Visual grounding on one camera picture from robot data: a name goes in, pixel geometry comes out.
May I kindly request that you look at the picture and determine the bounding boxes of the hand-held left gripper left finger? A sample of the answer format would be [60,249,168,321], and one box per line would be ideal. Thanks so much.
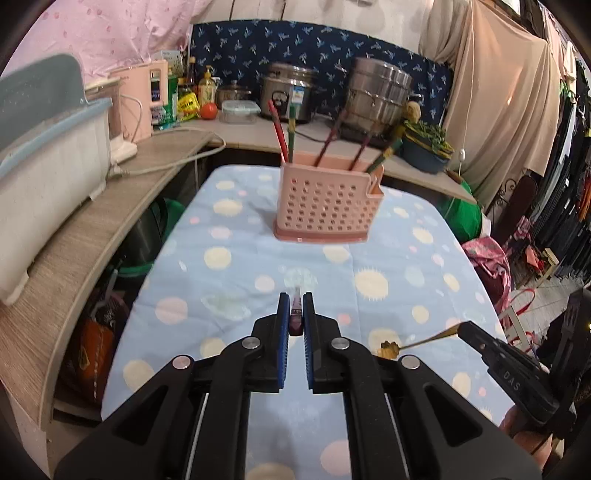
[55,292,291,480]

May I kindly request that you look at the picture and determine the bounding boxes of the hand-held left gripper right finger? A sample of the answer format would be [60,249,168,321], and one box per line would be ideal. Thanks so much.
[302,292,541,480]

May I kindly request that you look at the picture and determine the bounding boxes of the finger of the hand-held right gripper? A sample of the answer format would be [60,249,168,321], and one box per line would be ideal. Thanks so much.
[456,322,561,428]

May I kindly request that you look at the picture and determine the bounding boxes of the dark red chopstick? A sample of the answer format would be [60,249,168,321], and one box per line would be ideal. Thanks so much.
[315,110,347,167]
[348,135,372,171]
[288,288,305,335]

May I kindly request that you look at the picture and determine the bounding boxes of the gold flower spoon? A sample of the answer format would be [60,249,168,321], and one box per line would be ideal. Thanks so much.
[376,323,462,360]

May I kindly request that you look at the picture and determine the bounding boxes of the pink perforated utensil basket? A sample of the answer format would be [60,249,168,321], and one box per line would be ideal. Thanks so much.
[273,154,386,244]

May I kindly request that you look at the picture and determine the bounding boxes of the green chopstick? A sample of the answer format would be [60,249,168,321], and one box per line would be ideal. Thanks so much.
[287,102,300,163]

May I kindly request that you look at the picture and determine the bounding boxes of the person's right hand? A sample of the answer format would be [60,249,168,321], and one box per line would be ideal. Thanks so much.
[501,406,561,476]

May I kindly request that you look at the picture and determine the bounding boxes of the pink floral cloth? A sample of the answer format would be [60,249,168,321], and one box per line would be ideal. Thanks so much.
[462,235,513,301]

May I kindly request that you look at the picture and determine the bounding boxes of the green bag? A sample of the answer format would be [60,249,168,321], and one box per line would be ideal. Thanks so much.
[436,180,485,243]

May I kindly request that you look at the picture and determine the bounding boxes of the orange bag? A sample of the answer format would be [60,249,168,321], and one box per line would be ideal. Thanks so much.
[69,318,116,402]

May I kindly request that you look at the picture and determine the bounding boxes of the hanging dark clothes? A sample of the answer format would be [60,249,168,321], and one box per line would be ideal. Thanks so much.
[545,46,591,278]

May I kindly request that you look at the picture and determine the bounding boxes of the wooden curved counter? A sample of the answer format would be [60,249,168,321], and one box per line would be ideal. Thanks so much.
[0,117,476,430]

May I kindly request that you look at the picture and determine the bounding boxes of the blue planter with plants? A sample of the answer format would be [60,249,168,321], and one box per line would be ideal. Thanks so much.
[399,120,455,174]

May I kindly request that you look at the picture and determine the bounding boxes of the clear food container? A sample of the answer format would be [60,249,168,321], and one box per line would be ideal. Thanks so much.
[221,100,260,124]

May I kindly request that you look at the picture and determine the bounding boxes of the white countertop appliance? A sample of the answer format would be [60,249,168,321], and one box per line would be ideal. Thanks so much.
[85,78,139,162]

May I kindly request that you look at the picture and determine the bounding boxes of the yellow packet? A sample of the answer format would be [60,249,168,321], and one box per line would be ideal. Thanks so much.
[178,92,201,121]

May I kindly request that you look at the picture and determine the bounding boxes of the steel steamer pot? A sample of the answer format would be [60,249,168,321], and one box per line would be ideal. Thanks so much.
[344,58,414,137]

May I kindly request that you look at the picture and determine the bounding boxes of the green packet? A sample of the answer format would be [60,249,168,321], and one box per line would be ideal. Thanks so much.
[154,76,181,129]

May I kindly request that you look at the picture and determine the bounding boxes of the small lidded steel pot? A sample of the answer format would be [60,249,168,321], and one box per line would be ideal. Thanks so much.
[217,80,252,104]

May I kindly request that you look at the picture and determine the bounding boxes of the steel rice cooker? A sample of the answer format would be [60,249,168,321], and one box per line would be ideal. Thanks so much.
[261,64,319,123]

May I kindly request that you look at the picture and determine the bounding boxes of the yellow oil bottle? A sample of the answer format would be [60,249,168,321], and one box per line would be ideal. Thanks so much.
[198,65,218,108]

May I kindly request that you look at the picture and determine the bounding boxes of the white dish rack teal lid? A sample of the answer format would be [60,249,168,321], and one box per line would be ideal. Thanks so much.
[0,53,114,305]

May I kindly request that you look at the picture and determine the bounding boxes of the beige curtain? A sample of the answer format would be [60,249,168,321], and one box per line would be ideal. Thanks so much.
[420,0,564,208]

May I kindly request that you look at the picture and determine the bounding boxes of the pink countertop appliance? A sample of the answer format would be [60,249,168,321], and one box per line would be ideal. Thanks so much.
[111,60,169,141]

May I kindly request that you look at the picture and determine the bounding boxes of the blue printed backdrop cloth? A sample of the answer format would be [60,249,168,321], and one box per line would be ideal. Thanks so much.
[189,21,453,107]

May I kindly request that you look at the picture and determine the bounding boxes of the pink printed cloth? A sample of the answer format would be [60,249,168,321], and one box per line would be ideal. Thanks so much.
[9,0,213,84]

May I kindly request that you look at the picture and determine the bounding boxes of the white cord with switch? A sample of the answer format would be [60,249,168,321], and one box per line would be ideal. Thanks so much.
[457,69,476,160]

